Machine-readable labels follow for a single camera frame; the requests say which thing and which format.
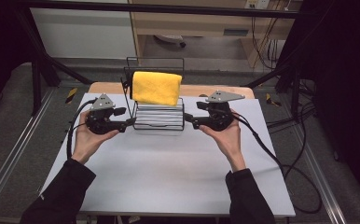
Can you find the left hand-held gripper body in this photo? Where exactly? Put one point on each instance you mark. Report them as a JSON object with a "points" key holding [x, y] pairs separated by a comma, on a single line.
{"points": [[102, 119]]}

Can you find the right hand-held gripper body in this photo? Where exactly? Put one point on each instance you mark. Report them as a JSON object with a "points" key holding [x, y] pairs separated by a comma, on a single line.
{"points": [[218, 113]]}

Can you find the yellow microfibre towel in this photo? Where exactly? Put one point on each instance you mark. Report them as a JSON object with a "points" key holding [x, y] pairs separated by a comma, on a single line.
{"points": [[156, 88]]}

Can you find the person's left hand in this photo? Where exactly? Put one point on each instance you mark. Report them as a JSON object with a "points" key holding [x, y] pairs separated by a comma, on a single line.
{"points": [[89, 141]]}

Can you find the person's right hand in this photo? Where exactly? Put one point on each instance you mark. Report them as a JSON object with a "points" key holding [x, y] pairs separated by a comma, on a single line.
{"points": [[228, 140]]}

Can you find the yellow black floor tape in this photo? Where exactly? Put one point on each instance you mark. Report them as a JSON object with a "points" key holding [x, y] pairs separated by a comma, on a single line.
{"points": [[272, 100], [71, 95]]}

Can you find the office chair base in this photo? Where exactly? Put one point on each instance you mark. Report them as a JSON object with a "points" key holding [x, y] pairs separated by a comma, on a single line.
{"points": [[170, 39]]}

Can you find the light wooden desk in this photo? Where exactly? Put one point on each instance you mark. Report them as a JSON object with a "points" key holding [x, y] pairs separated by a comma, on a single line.
{"points": [[200, 25]]}

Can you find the white cabinet panel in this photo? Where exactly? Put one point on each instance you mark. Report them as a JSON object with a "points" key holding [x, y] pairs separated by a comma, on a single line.
{"points": [[81, 31]]}

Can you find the black metal frame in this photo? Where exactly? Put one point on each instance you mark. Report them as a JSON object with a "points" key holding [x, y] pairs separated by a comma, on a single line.
{"points": [[39, 71]]}

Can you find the aluminium floor rail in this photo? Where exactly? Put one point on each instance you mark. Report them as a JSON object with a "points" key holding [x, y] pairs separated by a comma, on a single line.
{"points": [[11, 155], [321, 183]]}

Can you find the white wall socket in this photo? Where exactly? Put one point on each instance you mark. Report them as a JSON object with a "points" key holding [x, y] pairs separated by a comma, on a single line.
{"points": [[257, 3]]}

